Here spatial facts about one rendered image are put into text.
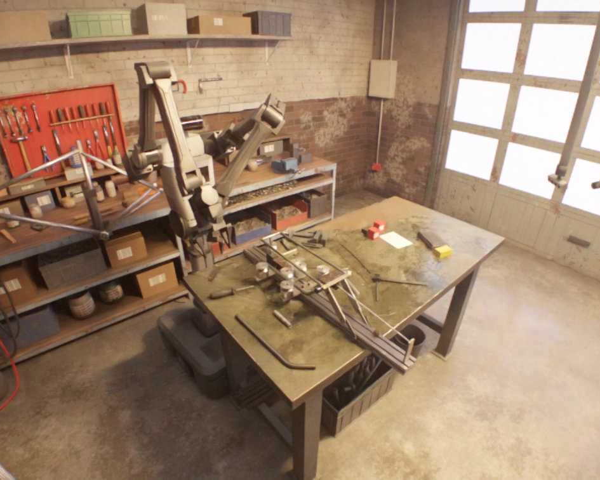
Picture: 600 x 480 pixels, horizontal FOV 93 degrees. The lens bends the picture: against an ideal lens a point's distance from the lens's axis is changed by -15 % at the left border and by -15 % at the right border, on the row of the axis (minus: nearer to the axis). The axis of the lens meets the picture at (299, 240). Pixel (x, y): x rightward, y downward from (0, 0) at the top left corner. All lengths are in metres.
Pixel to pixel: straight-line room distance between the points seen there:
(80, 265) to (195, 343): 0.96
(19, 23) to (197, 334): 2.20
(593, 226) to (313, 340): 3.21
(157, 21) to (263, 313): 2.28
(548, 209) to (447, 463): 2.72
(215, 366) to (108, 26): 2.29
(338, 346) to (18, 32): 2.52
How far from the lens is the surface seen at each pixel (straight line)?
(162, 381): 2.29
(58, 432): 2.34
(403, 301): 1.36
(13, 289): 2.53
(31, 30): 2.70
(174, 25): 2.92
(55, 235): 2.42
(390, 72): 4.35
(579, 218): 3.88
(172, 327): 2.22
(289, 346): 1.13
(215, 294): 1.33
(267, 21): 3.27
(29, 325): 2.71
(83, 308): 2.72
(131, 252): 2.54
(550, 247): 4.04
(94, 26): 2.74
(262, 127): 1.29
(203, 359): 1.98
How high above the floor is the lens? 1.71
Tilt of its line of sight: 29 degrees down
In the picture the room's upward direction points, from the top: straight up
